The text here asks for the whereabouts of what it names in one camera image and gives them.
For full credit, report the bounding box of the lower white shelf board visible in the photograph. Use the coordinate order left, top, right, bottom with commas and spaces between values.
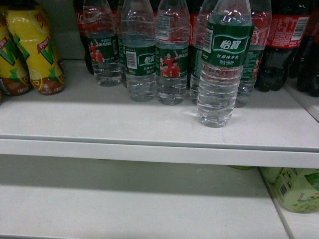
0, 156, 319, 239

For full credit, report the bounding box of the white metal shelf board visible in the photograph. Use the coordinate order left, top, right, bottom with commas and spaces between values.
0, 60, 319, 168

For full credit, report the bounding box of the left yellow lemon tea bottle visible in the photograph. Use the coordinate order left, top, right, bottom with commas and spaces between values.
0, 3, 32, 96

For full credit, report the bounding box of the water bottle barcode green label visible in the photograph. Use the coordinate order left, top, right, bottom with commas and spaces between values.
121, 0, 157, 102

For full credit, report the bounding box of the far right cola bottle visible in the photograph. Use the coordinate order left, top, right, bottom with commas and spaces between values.
297, 0, 319, 98

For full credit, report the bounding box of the right rear water bottle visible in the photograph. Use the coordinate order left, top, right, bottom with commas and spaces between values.
235, 0, 272, 108

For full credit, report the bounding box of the water bottle red players label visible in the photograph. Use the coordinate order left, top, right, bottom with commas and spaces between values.
156, 0, 190, 106

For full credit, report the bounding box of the cola bottle red label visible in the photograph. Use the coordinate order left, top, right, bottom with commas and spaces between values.
256, 0, 314, 92

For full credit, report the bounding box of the clear water bottle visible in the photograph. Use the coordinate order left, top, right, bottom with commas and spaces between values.
196, 0, 254, 128

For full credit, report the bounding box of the green grape drink bottle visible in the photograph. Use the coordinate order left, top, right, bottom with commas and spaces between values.
275, 168, 319, 214

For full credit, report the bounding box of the yellow lemon tea bottle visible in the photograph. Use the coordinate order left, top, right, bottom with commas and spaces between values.
0, 3, 32, 96
6, 0, 65, 96

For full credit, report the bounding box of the back left water bottle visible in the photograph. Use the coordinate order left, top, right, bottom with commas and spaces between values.
83, 0, 121, 87

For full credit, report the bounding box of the water bottle behind front one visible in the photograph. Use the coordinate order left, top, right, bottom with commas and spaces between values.
189, 0, 218, 105

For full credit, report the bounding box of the back left cola bottle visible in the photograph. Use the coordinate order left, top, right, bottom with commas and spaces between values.
73, 0, 94, 75

